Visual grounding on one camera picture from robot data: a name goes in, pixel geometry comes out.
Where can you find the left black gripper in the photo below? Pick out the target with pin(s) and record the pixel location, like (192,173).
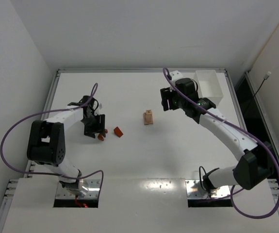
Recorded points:
(94,124)

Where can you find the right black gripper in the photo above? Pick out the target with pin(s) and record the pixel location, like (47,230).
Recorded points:
(166,99)

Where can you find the orange arch wood block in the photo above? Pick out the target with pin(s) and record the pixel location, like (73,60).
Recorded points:
(101,136)

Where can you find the orange wedge wood block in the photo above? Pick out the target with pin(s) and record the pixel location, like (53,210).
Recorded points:
(118,132)

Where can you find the white plastic bin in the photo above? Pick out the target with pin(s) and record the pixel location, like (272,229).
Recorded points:
(208,85)

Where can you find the plain light wood cube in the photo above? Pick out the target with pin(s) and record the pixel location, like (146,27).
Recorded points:
(149,119)

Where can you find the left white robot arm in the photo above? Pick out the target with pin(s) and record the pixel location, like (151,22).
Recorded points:
(47,145)

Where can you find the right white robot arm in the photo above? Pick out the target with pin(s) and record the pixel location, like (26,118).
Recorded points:
(254,162)

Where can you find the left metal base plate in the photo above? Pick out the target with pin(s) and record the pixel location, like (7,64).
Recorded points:
(90,187)

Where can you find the metal base plate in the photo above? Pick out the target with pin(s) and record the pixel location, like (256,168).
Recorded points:
(195,192)
(90,187)

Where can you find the aluminium frame rail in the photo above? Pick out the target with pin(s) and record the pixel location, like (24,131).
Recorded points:
(133,70)

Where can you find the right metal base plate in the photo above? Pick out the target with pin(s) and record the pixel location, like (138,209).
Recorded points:
(195,192)

